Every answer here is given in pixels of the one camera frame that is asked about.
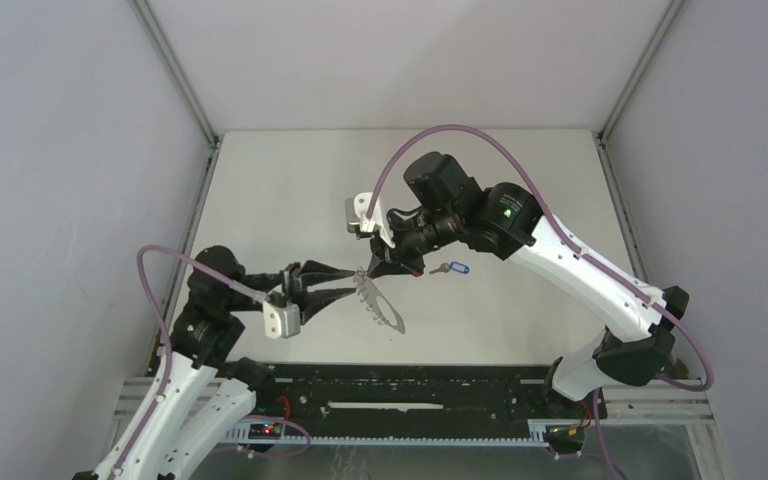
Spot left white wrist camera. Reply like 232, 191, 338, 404
262, 302, 302, 339

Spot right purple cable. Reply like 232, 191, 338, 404
365, 124, 716, 480

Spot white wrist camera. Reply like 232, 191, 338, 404
262, 302, 302, 339
345, 192, 395, 248

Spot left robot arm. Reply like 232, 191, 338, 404
75, 245, 355, 479

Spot key with blue tag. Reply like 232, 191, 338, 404
429, 261, 471, 275

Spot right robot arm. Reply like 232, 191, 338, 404
346, 152, 690, 418

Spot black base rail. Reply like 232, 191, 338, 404
254, 363, 607, 442

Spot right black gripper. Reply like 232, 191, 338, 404
367, 208, 459, 280

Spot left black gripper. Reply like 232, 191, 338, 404
226, 259, 356, 323

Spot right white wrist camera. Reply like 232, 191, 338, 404
345, 192, 395, 248

